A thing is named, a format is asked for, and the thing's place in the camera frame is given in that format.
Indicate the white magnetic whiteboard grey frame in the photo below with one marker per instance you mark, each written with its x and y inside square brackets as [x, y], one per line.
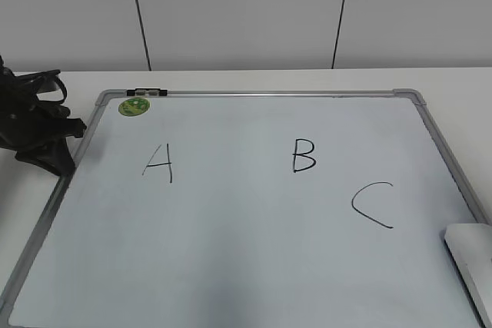
[252, 209]

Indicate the white rectangular board eraser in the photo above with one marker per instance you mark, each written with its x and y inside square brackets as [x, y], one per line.
[470, 247]

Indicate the black grey marker clip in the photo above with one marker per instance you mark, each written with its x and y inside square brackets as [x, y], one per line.
[146, 92]

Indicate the green round magnet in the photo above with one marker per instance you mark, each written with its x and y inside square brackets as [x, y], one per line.
[134, 107]

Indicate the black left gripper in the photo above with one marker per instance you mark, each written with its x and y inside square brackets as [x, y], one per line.
[29, 104]

